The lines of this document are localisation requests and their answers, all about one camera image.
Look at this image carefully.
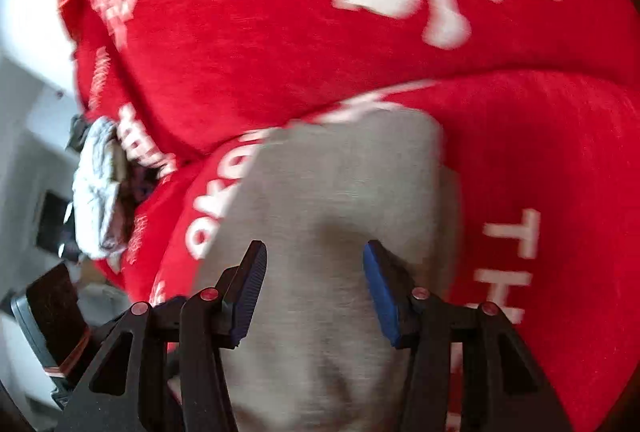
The grey small garment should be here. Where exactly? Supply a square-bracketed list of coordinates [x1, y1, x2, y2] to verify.
[167, 106, 464, 432]

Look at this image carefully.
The white cabinet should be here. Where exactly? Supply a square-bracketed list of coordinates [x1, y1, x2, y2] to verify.
[0, 54, 88, 273]

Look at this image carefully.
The black box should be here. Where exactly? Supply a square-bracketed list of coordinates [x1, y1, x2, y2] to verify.
[36, 191, 76, 255]

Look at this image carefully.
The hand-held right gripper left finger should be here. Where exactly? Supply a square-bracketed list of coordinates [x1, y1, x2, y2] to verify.
[55, 239, 268, 432]

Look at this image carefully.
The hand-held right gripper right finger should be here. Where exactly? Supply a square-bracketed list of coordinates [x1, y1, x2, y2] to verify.
[362, 239, 574, 432]

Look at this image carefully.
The dark patterned cloth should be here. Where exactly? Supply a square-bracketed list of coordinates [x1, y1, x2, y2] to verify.
[119, 161, 162, 225]

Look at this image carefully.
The white grey patterned cloth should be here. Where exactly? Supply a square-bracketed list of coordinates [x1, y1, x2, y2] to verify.
[71, 116, 132, 261]

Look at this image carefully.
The red printed sofa cover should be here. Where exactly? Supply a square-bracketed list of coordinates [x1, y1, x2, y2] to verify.
[57, 0, 640, 432]

